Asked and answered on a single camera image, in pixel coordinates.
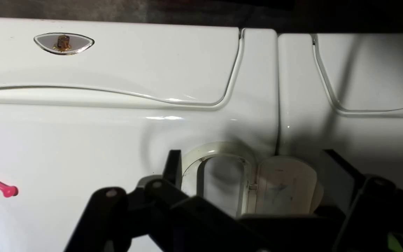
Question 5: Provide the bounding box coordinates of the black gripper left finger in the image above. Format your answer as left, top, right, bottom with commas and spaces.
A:
62, 149, 198, 252

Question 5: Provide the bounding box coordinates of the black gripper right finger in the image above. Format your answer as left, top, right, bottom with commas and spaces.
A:
317, 149, 403, 252

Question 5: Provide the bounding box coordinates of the cream soap dispenser lid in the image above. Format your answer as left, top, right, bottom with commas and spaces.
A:
242, 156, 324, 219

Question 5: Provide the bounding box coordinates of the white washing machine with dispenser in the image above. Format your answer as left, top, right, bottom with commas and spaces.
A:
0, 17, 279, 252

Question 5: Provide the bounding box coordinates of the plain white washing machine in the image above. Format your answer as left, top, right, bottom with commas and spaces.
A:
275, 30, 403, 194

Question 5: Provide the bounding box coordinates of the plain white washer lid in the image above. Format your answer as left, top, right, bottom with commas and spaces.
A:
310, 33, 403, 117

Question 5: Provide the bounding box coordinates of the silver oval emblem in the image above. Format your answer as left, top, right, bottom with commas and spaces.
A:
32, 31, 96, 58

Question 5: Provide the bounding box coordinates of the cream soap dispenser frame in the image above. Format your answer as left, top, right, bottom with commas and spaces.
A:
180, 141, 260, 218

